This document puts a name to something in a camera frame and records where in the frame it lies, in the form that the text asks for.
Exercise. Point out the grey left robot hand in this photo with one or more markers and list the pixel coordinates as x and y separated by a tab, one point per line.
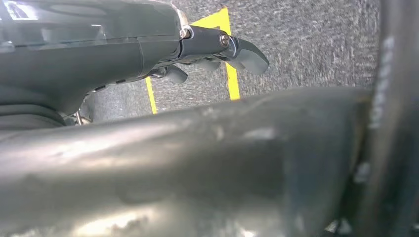
82	55

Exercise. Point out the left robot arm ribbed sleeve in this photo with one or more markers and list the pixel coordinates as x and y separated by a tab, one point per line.
26	111

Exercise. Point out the yellow floor tape square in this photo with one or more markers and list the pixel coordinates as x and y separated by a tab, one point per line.
233	85

